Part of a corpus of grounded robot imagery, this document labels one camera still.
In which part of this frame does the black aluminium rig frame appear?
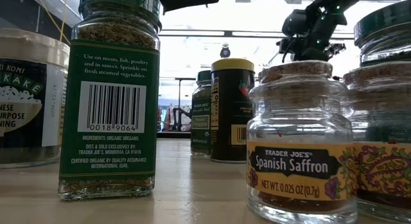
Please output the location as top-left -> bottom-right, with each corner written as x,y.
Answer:
156,130 -> 193,140

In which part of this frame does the green-lid oregano jar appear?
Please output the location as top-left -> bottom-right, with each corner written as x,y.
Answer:
353,0 -> 411,68
190,69 -> 213,159
57,0 -> 163,201

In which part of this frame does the background robot station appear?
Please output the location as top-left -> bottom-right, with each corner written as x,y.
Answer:
156,104 -> 193,132

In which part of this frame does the beige-lid furikake jar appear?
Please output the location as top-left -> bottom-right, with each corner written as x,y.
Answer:
0,27 -> 71,169

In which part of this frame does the yellow-lid black spice jar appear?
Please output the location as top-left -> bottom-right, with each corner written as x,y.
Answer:
210,58 -> 256,164

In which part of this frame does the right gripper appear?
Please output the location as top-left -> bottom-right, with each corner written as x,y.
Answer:
276,21 -> 347,63

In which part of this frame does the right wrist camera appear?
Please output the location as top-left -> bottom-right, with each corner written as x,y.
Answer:
281,9 -> 311,38

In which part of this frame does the yellow hanging cord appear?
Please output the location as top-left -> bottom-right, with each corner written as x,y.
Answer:
35,0 -> 71,45

